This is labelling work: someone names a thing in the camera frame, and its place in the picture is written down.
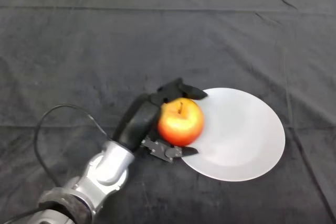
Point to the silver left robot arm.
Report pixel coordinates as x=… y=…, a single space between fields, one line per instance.
x=99 y=174

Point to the black cloth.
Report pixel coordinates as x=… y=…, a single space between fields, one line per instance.
x=157 y=37

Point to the red yellow apple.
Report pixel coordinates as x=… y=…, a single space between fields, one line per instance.
x=181 y=127

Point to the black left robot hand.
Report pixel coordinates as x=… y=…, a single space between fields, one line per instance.
x=141 y=121

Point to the white round plate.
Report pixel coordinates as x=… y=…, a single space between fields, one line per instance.
x=241 y=140

